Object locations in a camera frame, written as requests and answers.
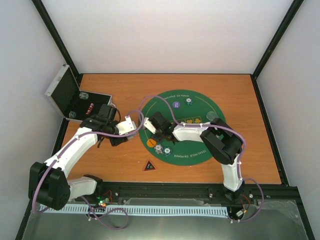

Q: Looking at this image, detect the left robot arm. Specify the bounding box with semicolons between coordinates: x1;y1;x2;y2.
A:
28;104;136;213

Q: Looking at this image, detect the poker chip stack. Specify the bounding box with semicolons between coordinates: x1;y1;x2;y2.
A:
79;92;89;100
68;111;77;119

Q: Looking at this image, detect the white purple poker chip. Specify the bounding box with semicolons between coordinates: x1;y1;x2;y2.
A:
154;144;164;154

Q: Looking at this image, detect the black frame post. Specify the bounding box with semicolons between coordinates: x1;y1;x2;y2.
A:
251;0;305;78
32;0;80;78

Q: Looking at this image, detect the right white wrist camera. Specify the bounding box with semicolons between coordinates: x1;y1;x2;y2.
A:
143;117;156;134

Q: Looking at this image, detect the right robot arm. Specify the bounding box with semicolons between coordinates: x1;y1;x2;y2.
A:
143;112;246;202

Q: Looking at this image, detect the left black frame post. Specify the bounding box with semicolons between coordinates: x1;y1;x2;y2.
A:
32;0;80;78

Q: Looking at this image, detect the blue big blind button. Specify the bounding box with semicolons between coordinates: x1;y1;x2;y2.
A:
172;101;181;109

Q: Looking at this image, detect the aluminium poker chip case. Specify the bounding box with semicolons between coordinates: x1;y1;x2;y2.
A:
45;64;112;123

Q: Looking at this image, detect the round green poker mat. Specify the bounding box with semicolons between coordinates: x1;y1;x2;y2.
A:
139;89;226;166

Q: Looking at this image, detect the right black frame post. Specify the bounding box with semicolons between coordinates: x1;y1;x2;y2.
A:
251;0;305;78

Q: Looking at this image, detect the near poker chip stack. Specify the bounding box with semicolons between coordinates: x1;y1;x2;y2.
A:
68;111;77;119

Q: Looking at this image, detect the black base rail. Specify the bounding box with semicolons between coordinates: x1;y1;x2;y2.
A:
32;181;300;206

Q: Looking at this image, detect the far poker chip stack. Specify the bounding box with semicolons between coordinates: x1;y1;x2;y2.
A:
79;92;89;100

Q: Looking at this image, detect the blue green poker chip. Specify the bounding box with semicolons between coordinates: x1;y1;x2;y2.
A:
163;146;172;156

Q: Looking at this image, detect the red black triangular all-in marker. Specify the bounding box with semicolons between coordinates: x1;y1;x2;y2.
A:
143;159;157;172

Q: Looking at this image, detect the red black card box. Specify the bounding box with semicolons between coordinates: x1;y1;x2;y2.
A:
85;102;95;116

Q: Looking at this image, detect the light blue cable duct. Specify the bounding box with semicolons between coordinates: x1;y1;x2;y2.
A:
45;203;228;218

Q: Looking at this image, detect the blue playing card deck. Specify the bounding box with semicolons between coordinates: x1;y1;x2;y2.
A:
127;133;137;140

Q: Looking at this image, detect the teal poker chip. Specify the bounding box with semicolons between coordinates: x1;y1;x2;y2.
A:
185;98;193;105

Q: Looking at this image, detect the orange small blind button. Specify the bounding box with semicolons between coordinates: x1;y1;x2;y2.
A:
146;138;157;148

